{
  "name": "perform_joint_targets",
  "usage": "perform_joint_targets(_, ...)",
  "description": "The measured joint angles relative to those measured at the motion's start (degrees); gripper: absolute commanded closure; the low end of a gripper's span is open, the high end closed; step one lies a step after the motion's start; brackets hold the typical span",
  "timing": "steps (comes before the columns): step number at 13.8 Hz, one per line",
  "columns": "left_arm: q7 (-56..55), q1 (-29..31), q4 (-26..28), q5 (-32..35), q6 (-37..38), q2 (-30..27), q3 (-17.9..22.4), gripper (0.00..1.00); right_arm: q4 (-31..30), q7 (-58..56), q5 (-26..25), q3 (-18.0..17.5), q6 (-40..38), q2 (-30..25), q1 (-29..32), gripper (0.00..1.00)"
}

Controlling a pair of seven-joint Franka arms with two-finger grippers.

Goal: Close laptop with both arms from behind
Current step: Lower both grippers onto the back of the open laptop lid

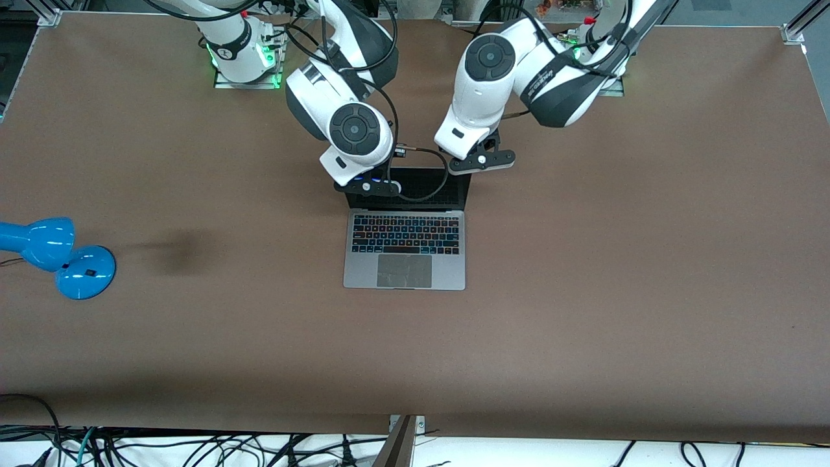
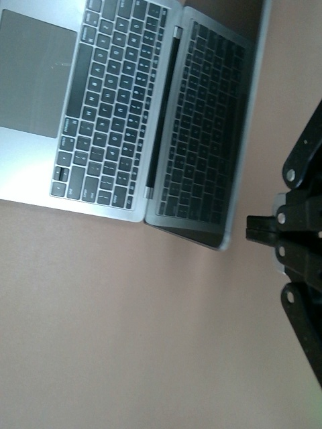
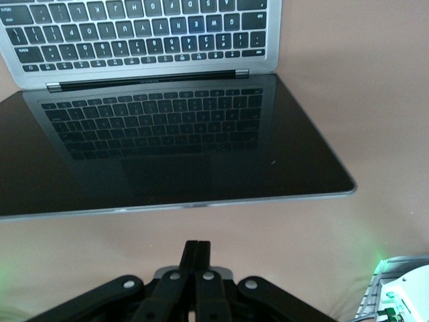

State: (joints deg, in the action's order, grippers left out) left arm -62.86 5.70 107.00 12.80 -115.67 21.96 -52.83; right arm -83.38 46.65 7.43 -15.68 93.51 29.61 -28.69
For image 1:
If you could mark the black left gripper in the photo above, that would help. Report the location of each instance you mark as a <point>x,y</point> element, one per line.
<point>494,139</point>

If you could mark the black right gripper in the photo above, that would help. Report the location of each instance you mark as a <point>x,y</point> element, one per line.
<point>377,172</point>

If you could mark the silver grey laptop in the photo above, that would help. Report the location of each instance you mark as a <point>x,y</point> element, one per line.
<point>405,272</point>

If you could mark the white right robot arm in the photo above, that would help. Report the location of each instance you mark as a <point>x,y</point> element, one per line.
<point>353,130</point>

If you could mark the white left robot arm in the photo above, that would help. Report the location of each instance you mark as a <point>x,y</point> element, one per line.
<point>486,78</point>

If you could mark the colourful small objects pile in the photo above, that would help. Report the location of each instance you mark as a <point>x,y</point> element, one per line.
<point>561,4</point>

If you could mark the grey metal beam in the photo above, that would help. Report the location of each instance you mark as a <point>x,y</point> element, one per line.
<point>399,451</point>

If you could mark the blue desk lamp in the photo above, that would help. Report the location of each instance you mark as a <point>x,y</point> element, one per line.
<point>84,275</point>

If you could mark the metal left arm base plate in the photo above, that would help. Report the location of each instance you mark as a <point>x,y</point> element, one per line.
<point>613,89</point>

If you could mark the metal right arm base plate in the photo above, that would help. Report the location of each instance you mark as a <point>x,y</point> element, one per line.
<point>259,85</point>

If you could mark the small silver bracket plate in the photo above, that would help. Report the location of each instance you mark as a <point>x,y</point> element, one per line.
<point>420,425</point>

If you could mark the aluminium frame profile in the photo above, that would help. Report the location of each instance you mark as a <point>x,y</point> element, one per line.
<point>794,31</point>
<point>45,14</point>

